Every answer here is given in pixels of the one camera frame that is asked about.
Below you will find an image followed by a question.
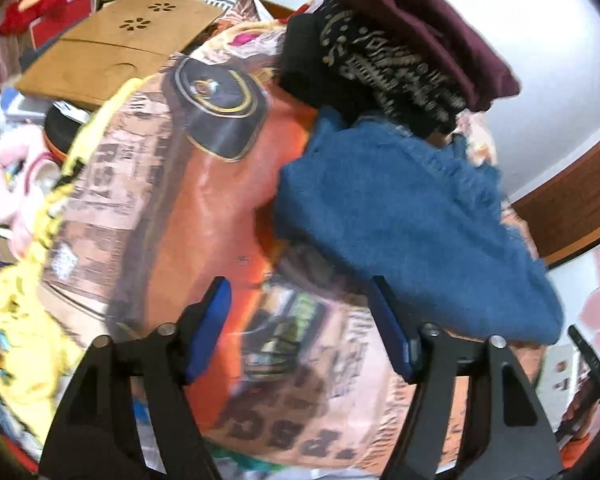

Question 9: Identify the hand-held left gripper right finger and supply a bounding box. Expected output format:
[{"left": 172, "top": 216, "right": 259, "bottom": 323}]
[{"left": 366, "top": 275, "right": 565, "bottom": 480}]

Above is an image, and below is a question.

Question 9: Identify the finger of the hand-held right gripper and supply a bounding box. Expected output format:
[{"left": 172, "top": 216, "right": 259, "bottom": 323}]
[{"left": 559, "top": 325, "right": 600, "bottom": 441}]

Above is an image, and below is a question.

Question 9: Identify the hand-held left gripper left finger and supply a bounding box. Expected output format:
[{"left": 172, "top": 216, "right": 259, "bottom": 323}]
[{"left": 39, "top": 276, "right": 232, "bottom": 480}]

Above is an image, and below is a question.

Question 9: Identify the blue denim jacket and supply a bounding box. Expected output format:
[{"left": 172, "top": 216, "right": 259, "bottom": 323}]
[{"left": 272, "top": 110, "right": 565, "bottom": 347}]

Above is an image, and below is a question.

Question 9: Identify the wooden wardrobe with frosted door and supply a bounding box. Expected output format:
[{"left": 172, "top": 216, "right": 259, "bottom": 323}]
[{"left": 534, "top": 230, "right": 600, "bottom": 413}]

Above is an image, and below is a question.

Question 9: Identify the printed blanket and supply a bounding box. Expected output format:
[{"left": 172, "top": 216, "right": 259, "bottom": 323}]
[{"left": 0, "top": 0, "right": 552, "bottom": 480}]

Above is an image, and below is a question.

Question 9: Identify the black round case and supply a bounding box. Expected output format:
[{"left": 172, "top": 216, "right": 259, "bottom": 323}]
[{"left": 43, "top": 101, "right": 94, "bottom": 164}]

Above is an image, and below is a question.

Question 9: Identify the pink plush toy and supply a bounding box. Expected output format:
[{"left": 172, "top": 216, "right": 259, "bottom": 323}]
[{"left": 0, "top": 122, "right": 62, "bottom": 262}]

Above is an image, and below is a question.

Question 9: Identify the folded black patterned garment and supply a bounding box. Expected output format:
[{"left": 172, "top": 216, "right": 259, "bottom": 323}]
[{"left": 280, "top": 0, "right": 469, "bottom": 139}]

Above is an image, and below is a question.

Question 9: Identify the wooden lap desk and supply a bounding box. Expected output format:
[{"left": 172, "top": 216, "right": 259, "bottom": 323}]
[{"left": 15, "top": 0, "right": 224, "bottom": 112}]

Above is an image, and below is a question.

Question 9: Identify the folded maroon garment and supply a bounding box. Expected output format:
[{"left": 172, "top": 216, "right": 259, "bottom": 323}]
[{"left": 317, "top": 0, "right": 524, "bottom": 114}]

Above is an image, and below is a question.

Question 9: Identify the red box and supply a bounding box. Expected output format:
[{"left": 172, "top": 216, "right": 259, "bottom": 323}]
[{"left": 29, "top": 0, "right": 99, "bottom": 50}]

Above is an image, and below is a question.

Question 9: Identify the red plush flower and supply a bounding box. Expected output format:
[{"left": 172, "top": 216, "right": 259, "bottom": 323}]
[{"left": 0, "top": 0, "right": 74, "bottom": 37}]

